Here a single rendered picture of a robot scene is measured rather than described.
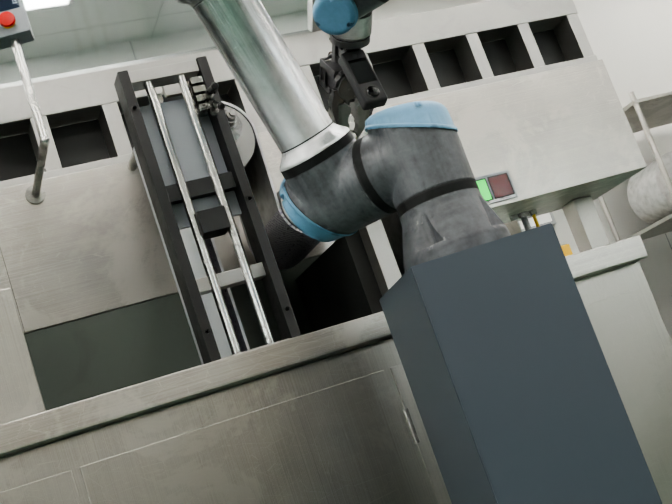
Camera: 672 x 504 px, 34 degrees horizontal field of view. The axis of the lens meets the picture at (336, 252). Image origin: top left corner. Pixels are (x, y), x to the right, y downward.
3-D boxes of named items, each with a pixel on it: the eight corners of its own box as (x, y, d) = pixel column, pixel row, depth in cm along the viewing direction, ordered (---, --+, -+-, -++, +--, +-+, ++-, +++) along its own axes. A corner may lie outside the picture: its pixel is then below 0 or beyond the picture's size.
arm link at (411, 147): (454, 175, 141) (418, 82, 144) (370, 216, 148) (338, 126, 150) (491, 179, 152) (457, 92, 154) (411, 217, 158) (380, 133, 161)
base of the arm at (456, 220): (529, 232, 142) (502, 163, 144) (423, 265, 139) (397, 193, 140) (494, 260, 157) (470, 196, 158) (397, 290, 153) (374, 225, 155)
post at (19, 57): (40, 139, 194) (10, 39, 197) (40, 143, 195) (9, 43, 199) (49, 137, 194) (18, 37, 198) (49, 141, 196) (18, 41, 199)
